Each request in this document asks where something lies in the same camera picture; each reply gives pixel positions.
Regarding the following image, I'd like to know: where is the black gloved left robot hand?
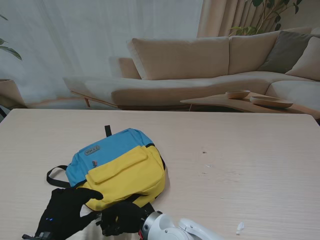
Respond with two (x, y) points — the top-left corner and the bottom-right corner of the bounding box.
(34, 187), (105, 240)

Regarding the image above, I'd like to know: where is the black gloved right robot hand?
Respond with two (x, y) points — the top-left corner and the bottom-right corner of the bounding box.
(99, 201), (151, 237)

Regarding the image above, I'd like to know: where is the blue and yellow school bag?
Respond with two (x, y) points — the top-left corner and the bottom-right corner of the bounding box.
(46, 124), (167, 218)

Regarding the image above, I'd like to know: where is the brown plant pot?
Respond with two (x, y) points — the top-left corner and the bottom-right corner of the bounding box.
(0, 79), (26, 110)

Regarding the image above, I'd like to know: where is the wooden coffee table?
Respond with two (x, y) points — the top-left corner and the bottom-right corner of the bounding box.
(179, 92), (320, 120)

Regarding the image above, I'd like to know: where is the beige sofa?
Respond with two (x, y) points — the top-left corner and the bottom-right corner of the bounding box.
(62, 26), (320, 111)

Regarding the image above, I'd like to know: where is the dark green long-leaf plant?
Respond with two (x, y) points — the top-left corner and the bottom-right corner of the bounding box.
(0, 14), (23, 61)

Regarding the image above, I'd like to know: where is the small wooden bowl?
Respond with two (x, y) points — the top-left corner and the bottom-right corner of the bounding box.
(225, 89), (251, 100)

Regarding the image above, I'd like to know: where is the large shallow wooden bowl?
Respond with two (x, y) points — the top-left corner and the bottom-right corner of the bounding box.
(249, 96), (294, 108)

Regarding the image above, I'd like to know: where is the beige curtain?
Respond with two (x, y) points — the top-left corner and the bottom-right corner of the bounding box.
(196, 0), (281, 38)

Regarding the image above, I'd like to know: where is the tall green leafy plant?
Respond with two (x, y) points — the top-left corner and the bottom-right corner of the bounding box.
(228, 0), (303, 36)

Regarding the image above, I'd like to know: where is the grey cushion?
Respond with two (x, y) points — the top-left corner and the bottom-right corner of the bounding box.
(258, 30), (313, 74)

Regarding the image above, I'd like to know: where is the beige cushion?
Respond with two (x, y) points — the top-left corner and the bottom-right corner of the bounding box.
(284, 36), (320, 82)

